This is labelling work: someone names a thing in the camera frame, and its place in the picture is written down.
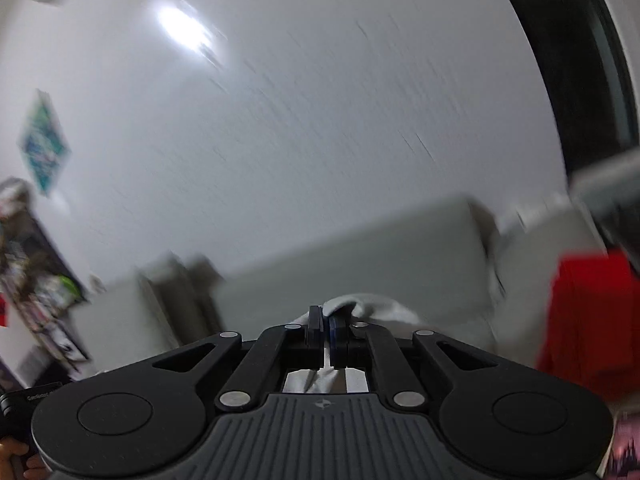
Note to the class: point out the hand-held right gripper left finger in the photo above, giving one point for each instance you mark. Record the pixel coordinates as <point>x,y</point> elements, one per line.
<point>316,335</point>

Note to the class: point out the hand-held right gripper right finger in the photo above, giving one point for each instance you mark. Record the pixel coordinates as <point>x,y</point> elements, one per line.
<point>336,340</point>

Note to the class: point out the white t-shirt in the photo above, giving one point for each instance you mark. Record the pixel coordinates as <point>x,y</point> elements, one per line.
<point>345,305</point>

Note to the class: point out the person's left hand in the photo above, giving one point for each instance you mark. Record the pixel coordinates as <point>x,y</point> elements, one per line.
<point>34,467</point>

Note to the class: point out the light grey sofa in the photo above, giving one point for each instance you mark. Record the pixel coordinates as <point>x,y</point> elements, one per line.
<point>380,270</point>

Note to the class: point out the cluttered dark shelf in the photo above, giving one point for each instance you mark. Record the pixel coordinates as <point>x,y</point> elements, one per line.
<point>35,280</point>

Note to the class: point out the red cloth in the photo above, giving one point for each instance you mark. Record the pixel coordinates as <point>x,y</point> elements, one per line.
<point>590,320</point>

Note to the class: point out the pink fluffy blanket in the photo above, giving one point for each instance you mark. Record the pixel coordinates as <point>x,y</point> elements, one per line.
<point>627,445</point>

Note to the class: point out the ceiling light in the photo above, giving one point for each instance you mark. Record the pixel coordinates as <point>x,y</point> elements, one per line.
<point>187,30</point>

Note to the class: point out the dark window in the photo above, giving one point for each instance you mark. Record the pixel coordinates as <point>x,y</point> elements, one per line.
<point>575,60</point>

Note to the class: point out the wall poster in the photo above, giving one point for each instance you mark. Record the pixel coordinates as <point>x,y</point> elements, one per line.
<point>44,142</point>

